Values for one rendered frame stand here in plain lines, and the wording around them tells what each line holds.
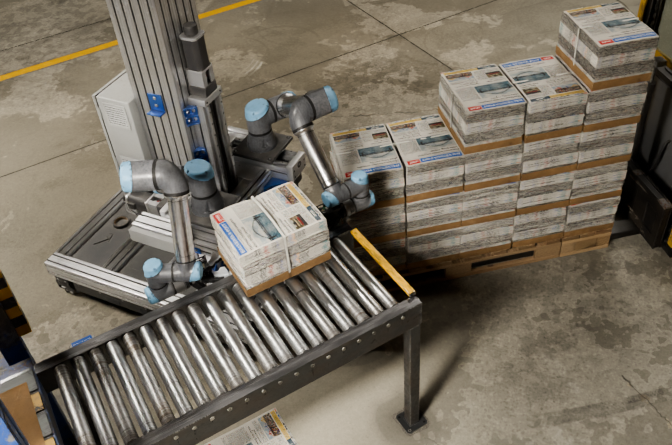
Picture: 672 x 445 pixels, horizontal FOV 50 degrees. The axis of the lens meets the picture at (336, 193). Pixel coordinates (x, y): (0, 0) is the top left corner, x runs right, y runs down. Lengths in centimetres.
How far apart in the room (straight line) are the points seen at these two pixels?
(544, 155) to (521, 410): 119
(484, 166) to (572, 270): 90
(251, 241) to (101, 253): 155
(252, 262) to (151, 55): 97
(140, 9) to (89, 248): 163
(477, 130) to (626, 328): 127
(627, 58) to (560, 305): 128
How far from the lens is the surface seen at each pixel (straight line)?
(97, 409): 267
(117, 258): 401
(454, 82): 346
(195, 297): 288
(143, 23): 302
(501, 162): 350
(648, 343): 384
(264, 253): 270
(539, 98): 339
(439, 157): 336
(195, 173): 306
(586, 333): 379
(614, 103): 358
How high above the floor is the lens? 287
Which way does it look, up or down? 40 degrees down
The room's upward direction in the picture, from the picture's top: 5 degrees counter-clockwise
